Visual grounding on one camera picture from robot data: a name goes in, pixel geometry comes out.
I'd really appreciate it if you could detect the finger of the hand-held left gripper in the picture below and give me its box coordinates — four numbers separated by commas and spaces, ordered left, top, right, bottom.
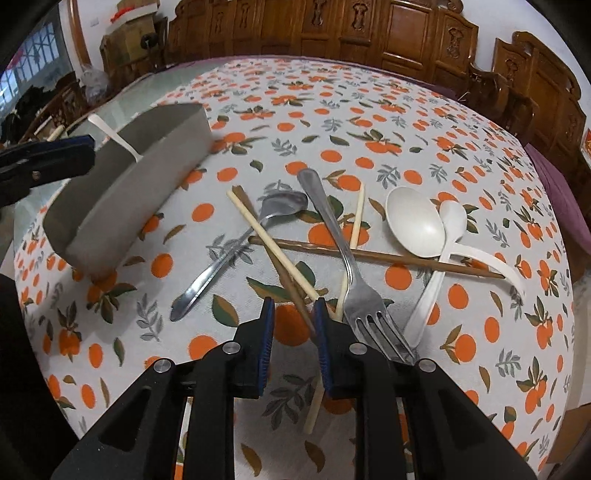
0, 135, 96, 207

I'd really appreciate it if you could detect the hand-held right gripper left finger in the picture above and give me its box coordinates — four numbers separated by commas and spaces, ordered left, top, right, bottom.
51, 298, 276, 480

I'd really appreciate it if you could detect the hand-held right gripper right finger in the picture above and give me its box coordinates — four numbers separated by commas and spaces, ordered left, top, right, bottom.
313, 298, 539, 480

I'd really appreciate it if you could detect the metal fork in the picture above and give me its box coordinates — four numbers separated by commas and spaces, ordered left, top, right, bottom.
297, 168, 419, 363

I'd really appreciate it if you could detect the dark brown chopstick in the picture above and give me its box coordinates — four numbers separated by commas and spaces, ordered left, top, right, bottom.
248, 235, 507, 280
233, 185, 319, 335

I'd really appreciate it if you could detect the metal tray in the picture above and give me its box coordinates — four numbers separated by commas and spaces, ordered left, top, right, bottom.
42, 102, 213, 271

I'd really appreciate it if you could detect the metal spoon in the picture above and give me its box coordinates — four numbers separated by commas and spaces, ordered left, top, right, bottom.
169, 191, 309, 323

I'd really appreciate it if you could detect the light wooden chopstick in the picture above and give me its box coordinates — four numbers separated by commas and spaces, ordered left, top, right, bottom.
302, 181, 366, 435
226, 191, 320, 302

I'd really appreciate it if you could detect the large white plastic spoon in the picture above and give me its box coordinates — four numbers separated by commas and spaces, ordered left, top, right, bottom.
385, 186, 527, 298

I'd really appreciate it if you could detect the small white plastic spoon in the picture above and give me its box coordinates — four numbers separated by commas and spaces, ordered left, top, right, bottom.
403, 200, 468, 348

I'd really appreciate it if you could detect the wooden side chair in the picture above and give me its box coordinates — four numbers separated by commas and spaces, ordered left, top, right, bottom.
18, 83, 88, 139

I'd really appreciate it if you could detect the clear plastic bag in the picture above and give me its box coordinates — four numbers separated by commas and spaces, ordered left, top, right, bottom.
81, 65, 112, 100

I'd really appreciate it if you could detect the window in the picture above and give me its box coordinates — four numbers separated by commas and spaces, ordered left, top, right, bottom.
0, 21, 63, 93

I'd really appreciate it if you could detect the large cardboard box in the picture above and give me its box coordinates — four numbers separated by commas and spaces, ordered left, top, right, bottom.
100, 18, 168, 77

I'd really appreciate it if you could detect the small cardboard box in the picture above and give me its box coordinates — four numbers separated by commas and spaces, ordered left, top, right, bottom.
115, 0, 160, 24

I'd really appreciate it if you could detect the person's dark clothing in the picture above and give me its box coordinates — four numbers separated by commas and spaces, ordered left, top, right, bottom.
0, 272, 84, 480

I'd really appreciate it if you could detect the orange print tablecloth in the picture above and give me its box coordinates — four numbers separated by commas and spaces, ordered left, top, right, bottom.
14, 58, 578, 480

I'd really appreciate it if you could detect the purple armchair cushion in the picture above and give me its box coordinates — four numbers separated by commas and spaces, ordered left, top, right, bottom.
526, 143, 591, 259

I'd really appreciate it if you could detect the long purple cushion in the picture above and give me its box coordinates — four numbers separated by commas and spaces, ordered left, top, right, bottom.
425, 82, 467, 100

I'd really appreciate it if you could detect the carved wooden sofa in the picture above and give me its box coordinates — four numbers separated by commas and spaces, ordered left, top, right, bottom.
164, 0, 481, 95

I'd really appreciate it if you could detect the carved wooden armchair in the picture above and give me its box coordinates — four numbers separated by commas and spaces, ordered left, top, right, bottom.
466, 31, 585, 153

